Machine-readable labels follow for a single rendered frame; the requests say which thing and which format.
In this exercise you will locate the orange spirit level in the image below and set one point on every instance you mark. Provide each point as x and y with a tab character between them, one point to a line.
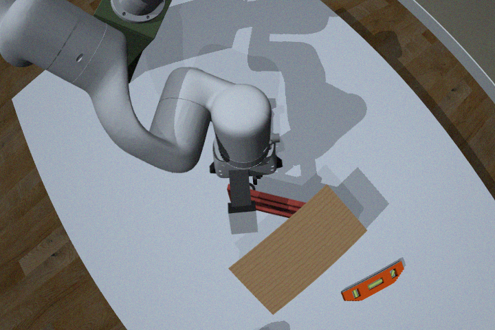
365	290

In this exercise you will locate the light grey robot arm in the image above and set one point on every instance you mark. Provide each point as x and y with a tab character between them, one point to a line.
63	39

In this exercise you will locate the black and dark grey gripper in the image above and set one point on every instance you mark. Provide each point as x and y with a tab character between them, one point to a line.
266	167

